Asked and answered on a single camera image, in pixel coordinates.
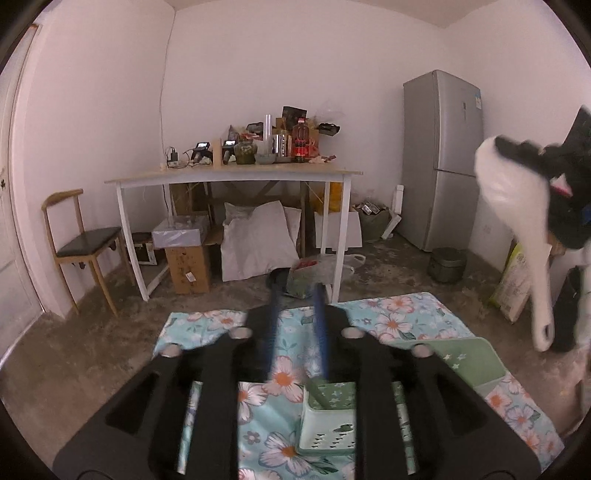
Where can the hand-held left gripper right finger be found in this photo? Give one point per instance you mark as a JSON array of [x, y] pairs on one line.
[[322, 337]]

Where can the floral blue blanket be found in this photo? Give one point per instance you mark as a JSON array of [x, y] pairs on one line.
[[272, 415]]

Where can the silver refrigerator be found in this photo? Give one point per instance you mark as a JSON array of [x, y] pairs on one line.
[[438, 161]]

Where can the white upright board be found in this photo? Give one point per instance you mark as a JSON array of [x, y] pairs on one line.
[[398, 198]]

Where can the metal cup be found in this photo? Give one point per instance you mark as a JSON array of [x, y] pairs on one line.
[[281, 146]]

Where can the green perforated utensil holder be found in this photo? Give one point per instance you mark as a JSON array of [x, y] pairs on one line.
[[328, 424]]

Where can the clear plastic cylinder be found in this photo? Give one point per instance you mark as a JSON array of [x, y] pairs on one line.
[[268, 131]]

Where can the red oil bottle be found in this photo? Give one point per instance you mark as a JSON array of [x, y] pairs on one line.
[[300, 143]]

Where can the wooden chair with dark seat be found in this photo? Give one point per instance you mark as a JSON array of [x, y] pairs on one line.
[[87, 240]]

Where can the green and white rice bag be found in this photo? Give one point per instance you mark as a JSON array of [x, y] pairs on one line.
[[510, 286]]

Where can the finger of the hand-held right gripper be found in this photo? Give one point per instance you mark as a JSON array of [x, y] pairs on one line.
[[521, 152]]

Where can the white rice paddle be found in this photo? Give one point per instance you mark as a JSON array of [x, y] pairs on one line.
[[512, 203]]

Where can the grey flat box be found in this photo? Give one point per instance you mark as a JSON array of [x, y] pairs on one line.
[[180, 233]]

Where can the plastic bag with contents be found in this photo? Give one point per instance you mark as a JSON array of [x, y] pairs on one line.
[[318, 272]]

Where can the yellow bag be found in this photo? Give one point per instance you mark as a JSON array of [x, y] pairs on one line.
[[331, 196]]

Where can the brown cardboard box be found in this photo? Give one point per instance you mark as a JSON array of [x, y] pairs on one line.
[[187, 272]]

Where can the green basket with packets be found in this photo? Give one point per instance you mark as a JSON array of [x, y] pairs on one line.
[[371, 217]]

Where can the white sack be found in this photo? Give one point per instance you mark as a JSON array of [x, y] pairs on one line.
[[258, 244]]

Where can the power strip with charger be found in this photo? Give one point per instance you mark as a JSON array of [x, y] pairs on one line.
[[174, 158]]

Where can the white table with wooden top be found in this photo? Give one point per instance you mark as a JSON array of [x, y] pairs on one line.
[[231, 174]]

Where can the black hand-held device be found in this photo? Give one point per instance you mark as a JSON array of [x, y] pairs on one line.
[[228, 150], [202, 152]]

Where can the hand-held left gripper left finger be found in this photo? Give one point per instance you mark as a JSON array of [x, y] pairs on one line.
[[272, 332]]

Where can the dark green pot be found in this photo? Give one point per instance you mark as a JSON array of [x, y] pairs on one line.
[[447, 265]]

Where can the small white appliance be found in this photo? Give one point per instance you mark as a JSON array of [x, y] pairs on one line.
[[145, 249]]

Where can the white foam box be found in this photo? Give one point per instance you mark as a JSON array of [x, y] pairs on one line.
[[330, 230]]

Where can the glass jar with green contents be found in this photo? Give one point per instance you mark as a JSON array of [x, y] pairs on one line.
[[244, 153]]

